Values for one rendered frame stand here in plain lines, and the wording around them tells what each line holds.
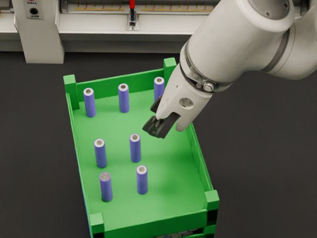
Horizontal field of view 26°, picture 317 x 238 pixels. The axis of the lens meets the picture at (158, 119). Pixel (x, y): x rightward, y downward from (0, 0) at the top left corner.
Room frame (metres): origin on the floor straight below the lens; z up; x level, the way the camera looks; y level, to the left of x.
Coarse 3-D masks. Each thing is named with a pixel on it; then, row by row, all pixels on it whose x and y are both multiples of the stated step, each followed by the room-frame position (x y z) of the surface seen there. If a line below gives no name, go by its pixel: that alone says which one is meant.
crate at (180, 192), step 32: (96, 96) 0.78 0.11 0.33; (96, 128) 0.72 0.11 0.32; (128, 128) 0.72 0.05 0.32; (192, 128) 0.68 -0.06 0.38; (128, 160) 0.65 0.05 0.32; (160, 160) 0.65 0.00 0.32; (192, 160) 0.65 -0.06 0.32; (96, 192) 0.59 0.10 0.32; (128, 192) 0.59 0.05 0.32; (160, 192) 0.59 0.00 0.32; (192, 192) 0.59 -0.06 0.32; (96, 224) 0.49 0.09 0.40; (128, 224) 0.50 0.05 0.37; (160, 224) 0.51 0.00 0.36; (192, 224) 0.52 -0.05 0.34
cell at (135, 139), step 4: (132, 136) 0.65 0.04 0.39; (136, 136) 0.65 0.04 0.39; (132, 140) 0.65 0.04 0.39; (136, 140) 0.65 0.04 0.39; (140, 140) 0.65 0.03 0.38; (132, 144) 0.64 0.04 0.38; (136, 144) 0.64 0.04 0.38; (140, 144) 0.65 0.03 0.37; (132, 148) 0.65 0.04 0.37; (136, 148) 0.64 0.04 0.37; (140, 148) 0.65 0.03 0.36; (132, 152) 0.65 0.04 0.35; (136, 152) 0.64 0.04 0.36; (140, 152) 0.65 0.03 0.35; (132, 156) 0.65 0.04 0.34; (136, 156) 0.64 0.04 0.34; (140, 156) 0.65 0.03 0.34; (132, 160) 0.65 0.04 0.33; (136, 160) 0.64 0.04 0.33; (140, 160) 0.65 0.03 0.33
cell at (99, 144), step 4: (96, 140) 0.65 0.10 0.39; (100, 140) 0.65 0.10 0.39; (96, 144) 0.64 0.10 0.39; (100, 144) 0.64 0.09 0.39; (104, 144) 0.64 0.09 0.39; (96, 148) 0.63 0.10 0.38; (100, 148) 0.63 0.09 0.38; (104, 148) 0.64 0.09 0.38; (96, 152) 0.63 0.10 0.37; (100, 152) 0.63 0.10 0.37; (104, 152) 0.64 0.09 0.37; (96, 156) 0.64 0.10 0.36; (100, 156) 0.63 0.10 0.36; (104, 156) 0.64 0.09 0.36; (96, 160) 0.64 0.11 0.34; (100, 160) 0.63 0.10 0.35; (104, 160) 0.64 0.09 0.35; (100, 164) 0.63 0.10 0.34; (104, 164) 0.63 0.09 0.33
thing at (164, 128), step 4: (172, 112) 0.58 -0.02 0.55; (168, 116) 0.58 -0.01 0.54; (172, 116) 0.58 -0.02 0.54; (176, 116) 0.58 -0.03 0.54; (168, 120) 0.58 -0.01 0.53; (172, 120) 0.58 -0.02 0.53; (164, 124) 0.58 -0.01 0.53; (168, 124) 0.58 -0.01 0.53; (172, 124) 0.58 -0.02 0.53; (160, 128) 0.58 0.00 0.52; (164, 128) 0.57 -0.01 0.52; (168, 128) 0.57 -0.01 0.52; (160, 132) 0.57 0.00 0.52; (164, 132) 0.57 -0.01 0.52; (160, 136) 0.57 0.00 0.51; (164, 136) 0.57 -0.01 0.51
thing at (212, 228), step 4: (200, 228) 0.54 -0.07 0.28; (204, 228) 0.52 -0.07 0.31; (208, 228) 0.52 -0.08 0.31; (212, 228) 0.53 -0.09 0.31; (196, 232) 0.55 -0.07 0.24; (200, 232) 0.54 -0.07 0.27; (204, 232) 0.52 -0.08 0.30; (208, 232) 0.52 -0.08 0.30; (212, 232) 0.53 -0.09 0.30; (188, 236) 0.52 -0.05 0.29; (192, 236) 0.52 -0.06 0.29; (196, 236) 0.52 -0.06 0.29; (200, 236) 0.52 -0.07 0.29; (204, 236) 0.52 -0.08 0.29; (208, 236) 0.52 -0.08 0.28; (212, 236) 0.53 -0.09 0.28
